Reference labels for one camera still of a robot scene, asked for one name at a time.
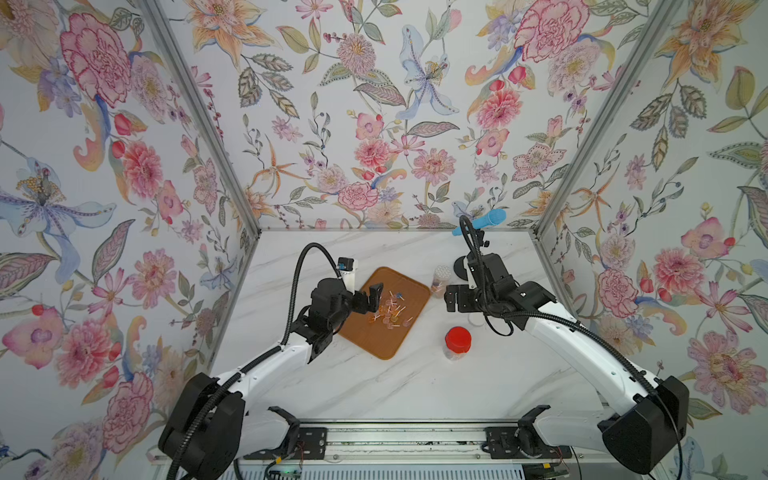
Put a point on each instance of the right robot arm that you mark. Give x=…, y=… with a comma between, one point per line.
x=643, y=418

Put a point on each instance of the blue microphone on stand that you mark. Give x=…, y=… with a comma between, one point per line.
x=493, y=218

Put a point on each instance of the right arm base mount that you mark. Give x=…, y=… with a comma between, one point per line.
x=521, y=441

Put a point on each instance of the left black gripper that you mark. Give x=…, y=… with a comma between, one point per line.
x=359, y=300

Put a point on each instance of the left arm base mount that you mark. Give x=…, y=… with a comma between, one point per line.
x=276, y=433

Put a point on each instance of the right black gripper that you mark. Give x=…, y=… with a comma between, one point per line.
x=462, y=294

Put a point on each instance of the pile of lollipop candies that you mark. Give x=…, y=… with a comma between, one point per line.
x=393, y=313

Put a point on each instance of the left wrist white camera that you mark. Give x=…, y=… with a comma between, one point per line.
x=347, y=270

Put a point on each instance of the brown wooden tray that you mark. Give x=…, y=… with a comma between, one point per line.
x=382, y=333

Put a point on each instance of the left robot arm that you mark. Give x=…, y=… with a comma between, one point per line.
x=218, y=419

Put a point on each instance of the clear patterned lid jar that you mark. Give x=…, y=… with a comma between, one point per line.
x=442, y=277

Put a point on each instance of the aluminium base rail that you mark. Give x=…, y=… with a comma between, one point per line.
x=420, y=450

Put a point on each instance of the red lid jar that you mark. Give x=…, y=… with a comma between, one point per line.
x=457, y=343

